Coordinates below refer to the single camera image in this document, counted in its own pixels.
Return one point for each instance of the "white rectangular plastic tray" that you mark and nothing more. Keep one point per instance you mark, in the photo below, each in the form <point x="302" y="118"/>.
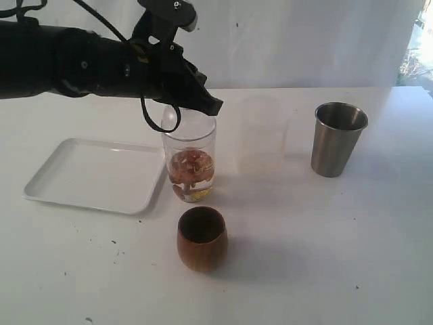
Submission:
<point x="100" y="175"/>

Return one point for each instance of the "brown chunks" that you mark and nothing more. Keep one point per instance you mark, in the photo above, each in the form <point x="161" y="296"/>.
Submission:
<point x="191" y="172"/>

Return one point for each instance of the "brown wooden cup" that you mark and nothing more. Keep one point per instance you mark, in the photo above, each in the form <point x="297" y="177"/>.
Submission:
<point x="202" y="239"/>

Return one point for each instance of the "stainless steel cup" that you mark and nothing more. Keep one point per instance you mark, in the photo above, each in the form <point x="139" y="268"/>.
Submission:
<point x="338" y="126"/>

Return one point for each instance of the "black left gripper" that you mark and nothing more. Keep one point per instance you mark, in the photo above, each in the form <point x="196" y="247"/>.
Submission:
<point x="161" y="73"/>

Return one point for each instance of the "clear plastic tumbler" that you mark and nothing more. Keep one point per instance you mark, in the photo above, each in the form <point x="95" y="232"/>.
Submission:
<point x="173" y="146"/>

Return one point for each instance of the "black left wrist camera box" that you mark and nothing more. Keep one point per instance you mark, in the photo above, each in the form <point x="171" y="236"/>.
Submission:
<point x="162" y="18"/>

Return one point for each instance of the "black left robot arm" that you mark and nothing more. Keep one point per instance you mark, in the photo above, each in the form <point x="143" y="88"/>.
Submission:
<point x="73" y="62"/>

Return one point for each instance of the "clear dome lid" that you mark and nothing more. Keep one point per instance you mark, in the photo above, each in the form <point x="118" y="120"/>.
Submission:
<point x="194" y="125"/>

